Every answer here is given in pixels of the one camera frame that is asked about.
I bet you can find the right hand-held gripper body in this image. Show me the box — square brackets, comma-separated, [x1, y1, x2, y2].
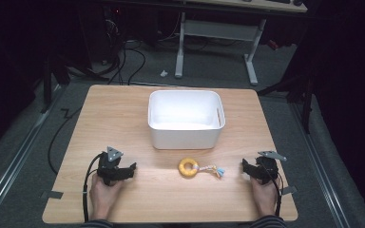
[255, 150, 288, 185]

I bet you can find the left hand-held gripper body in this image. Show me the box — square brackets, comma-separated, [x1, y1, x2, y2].
[96, 145, 125, 187]

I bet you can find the yellow ring rope toy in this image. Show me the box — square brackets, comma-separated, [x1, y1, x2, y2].
[178, 157, 226, 180]

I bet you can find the white plastic bin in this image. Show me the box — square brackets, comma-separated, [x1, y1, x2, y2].
[147, 89, 226, 150]

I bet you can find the person's right hand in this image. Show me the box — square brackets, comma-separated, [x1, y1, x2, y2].
[250, 176, 283, 219]

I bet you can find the person's left hand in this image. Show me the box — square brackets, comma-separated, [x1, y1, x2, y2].
[88, 173, 125, 220]

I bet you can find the grey tape piece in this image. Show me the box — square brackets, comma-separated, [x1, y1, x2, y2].
[280, 185, 298, 196]
[41, 190, 65, 200]

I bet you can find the black stand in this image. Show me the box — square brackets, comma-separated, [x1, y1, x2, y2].
[39, 53, 74, 114]
[256, 60, 317, 134]

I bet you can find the white-legged desk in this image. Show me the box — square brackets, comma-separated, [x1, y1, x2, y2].
[174, 0, 308, 86]

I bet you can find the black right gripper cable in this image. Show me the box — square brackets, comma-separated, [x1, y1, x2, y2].
[259, 158, 285, 218]

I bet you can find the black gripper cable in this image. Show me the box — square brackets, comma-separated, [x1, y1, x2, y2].
[259, 158, 285, 218]
[82, 152, 105, 223]

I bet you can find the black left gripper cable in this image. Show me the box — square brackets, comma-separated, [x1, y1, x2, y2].
[82, 152, 105, 223]

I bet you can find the metal floor rail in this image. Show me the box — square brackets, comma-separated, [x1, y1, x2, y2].
[0, 85, 65, 222]
[289, 103, 353, 228]

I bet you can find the black floor cable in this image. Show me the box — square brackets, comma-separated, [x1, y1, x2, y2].
[47, 107, 83, 176]

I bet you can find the bundle of black cables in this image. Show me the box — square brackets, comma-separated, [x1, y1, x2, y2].
[101, 9, 147, 86]

